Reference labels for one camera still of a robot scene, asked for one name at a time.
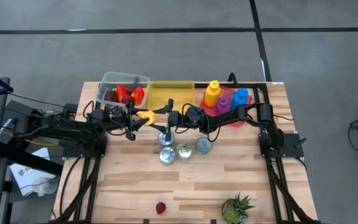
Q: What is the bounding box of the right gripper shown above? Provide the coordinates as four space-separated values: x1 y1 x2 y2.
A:
151 98 188 142

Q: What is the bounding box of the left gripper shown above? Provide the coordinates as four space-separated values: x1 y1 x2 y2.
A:
116 100 150 141

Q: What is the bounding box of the yellow lumpy fruit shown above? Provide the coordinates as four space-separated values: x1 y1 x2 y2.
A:
135 110 157 127

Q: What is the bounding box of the red orange pepper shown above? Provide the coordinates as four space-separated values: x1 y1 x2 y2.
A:
116 85 129 103
133 86 146 106

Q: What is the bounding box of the silver tin can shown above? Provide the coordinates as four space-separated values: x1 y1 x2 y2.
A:
157 129 175 147
158 146 177 165
175 143 194 161
195 136 213 156

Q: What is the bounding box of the dark maroon fruit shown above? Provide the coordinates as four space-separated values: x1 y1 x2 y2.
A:
103 89 119 103

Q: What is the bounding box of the yellow squeeze bottle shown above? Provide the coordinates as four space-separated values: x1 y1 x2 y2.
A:
204 80 223 108

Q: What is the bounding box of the purple squeeze bottle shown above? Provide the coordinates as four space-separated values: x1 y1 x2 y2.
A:
214 96 231 115

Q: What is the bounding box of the blue squeeze bottle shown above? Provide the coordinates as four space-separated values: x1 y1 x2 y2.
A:
229 88 249 112

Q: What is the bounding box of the yellow plastic bin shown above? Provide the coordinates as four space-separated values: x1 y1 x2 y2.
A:
147 80 196 114

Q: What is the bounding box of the red plastic bin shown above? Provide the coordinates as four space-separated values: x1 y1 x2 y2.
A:
198 85 254 128

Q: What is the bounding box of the clear plastic bin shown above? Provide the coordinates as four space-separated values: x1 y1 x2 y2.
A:
96 71 152 109

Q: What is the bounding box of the clear plastic cup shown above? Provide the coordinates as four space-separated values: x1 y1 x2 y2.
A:
30 176 60 196

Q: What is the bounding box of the potted succulent plant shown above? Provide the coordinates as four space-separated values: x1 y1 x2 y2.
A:
221 192 257 224

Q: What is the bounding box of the white printed paper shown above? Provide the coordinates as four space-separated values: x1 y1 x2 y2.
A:
10 147 57 197

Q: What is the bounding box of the black box white lettering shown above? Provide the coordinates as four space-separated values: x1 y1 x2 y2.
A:
0 117 14 138

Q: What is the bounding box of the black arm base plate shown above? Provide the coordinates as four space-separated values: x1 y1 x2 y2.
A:
259 133 305 159
62 133 108 159

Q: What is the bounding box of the yellow cable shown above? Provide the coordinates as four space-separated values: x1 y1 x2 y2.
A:
0 130 60 147

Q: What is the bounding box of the black aluminium table frame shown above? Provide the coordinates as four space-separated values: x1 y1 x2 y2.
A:
53 81 321 224

